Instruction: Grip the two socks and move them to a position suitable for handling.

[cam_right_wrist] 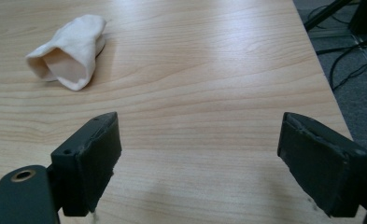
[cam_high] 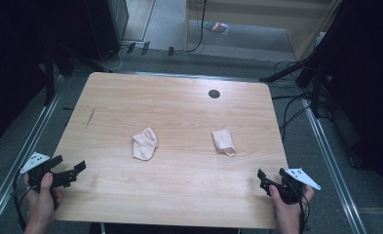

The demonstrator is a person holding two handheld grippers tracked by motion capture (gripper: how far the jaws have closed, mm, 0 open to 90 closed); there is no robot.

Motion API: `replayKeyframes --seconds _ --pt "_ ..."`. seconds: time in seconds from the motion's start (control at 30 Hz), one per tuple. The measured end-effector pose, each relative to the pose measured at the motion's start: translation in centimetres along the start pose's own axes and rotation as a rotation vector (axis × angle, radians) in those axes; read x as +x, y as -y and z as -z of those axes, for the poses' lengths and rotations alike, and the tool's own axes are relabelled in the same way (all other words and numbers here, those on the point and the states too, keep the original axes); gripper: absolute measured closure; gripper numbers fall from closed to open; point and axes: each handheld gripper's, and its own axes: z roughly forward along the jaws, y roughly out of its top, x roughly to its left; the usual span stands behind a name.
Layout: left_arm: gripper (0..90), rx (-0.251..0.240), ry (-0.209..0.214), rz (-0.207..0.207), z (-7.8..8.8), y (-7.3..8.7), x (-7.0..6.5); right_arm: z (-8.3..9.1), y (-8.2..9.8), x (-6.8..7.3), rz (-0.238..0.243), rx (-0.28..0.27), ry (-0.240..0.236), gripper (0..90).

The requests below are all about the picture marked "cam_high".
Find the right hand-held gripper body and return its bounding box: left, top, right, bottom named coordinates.
left=265, top=167, right=322, bottom=206

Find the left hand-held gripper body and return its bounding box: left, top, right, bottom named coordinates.
left=19, top=151, right=75, bottom=189

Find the pink sock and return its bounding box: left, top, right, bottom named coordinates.
left=132, top=127, right=159, bottom=162
left=211, top=129, right=238, bottom=158

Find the person's right hand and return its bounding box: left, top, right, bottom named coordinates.
left=269, top=183, right=316, bottom=226

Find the person's left hand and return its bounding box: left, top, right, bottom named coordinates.
left=22, top=172, right=63, bottom=228

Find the black metal stand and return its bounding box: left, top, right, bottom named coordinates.
left=259, top=0, right=356, bottom=119
left=43, top=45, right=57, bottom=106

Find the black cabinet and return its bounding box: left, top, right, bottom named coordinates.
left=84, top=0, right=130, bottom=62

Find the colourful packet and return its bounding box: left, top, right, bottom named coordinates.
left=203, top=20, right=231, bottom=35

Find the beige wooden partition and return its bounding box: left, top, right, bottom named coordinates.
left=183, top=0, right=343, bottom=62

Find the metal floor rail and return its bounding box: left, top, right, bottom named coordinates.
left=301, top=98, right=368, bottom=234
left=0, top=76, right=65, bottom=232

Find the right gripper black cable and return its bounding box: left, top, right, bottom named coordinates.
left=289, top=181, right=312, bottom=234

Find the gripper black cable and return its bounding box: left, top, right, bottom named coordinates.
left=12, top=169, right=35, bottom=232
left=289, top=181, right=312, bottom=234

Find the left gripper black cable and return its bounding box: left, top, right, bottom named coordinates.
left=12, top=169, right=35, bottom=232

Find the black floor cable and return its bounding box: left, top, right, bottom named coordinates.
left=271, top=60, right=329, bottom=141

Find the white floor cable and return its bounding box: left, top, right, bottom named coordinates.
left=97, top=45, right=129, bottom=72

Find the hanging black cable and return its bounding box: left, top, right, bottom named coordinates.
left=173, top=0, right=209, bottom=54

